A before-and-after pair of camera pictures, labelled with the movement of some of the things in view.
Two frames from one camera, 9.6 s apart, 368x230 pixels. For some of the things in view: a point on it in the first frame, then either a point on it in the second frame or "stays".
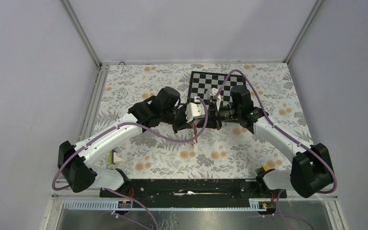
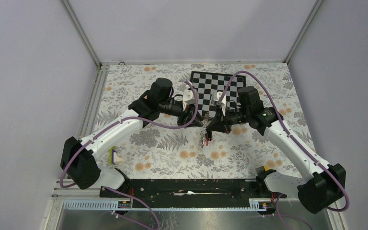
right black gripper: [212, 121] to [219, 124]
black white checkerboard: [201, 82] stays
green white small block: [113, 157] stays
